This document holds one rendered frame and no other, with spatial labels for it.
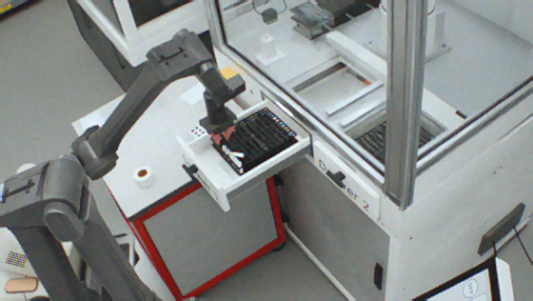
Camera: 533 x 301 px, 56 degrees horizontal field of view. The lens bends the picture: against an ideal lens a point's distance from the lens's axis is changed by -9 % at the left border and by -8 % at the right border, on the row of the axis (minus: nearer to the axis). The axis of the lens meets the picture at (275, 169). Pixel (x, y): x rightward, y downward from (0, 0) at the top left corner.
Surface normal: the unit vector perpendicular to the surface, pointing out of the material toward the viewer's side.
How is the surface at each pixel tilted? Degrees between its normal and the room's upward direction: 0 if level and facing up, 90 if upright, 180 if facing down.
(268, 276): 0
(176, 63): 36
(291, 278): 0
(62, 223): 90
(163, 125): 0
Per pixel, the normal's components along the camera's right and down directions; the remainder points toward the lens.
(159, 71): -0.51, 0.30
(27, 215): 0.14, 0.73
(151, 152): -0.12, -0.66
